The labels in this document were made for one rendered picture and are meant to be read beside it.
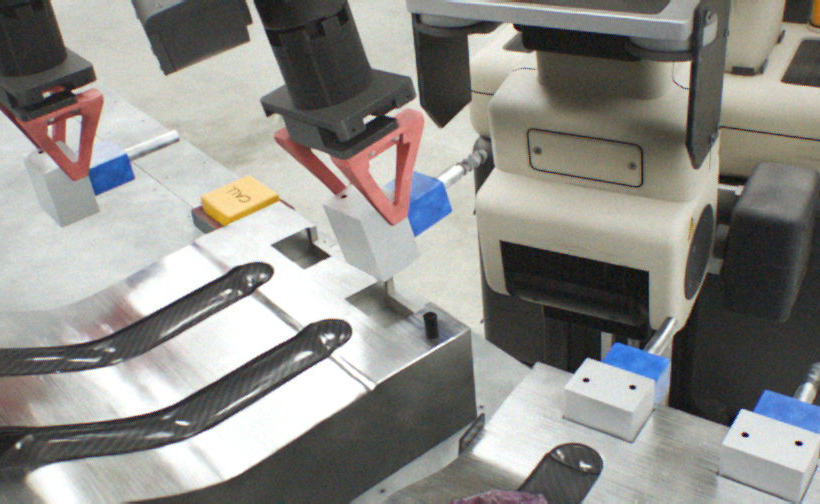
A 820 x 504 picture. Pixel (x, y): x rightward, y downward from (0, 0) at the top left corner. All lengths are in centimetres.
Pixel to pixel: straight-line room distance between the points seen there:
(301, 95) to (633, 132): 42
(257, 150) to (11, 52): 217
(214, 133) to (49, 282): 213
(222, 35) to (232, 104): 268
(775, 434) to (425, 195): 28
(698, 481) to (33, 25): 59
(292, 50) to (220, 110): 264
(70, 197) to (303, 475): 35
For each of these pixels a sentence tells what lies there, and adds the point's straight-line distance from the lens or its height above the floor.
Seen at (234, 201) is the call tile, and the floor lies 84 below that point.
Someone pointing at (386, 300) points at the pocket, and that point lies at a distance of 80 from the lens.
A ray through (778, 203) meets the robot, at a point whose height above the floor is 75.
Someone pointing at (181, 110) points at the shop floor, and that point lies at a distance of 334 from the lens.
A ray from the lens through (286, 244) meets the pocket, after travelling 85.
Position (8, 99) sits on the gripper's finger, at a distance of 85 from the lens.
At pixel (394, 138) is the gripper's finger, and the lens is 66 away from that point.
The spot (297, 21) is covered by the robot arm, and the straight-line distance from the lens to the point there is 63.
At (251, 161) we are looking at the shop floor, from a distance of 293.
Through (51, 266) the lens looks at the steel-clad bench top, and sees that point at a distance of 107.
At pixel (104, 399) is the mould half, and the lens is 72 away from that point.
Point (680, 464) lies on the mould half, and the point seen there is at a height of 86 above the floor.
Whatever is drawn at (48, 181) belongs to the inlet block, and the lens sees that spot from 89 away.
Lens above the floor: 134
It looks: 34 degrees down
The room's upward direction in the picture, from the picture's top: 6 degrees counter-clockwise
